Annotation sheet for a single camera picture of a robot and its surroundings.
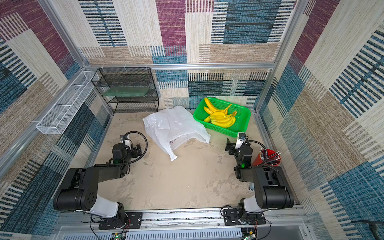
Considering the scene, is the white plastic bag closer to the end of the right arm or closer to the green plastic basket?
the green plastic basket

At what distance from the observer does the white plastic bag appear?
1003mm

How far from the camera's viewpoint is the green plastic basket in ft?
3.42

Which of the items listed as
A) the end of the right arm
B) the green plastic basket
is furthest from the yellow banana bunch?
the end of the right arm

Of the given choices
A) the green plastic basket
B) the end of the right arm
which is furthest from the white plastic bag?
the end of the right arm

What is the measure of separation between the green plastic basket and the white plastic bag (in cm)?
5

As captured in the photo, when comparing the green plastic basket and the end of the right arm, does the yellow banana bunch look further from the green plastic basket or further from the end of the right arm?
the end of the right arm

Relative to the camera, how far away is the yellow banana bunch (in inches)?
41.4

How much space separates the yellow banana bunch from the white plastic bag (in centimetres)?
10

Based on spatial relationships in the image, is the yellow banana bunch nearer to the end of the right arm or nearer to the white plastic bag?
the white plastic bag

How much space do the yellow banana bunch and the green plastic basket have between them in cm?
1
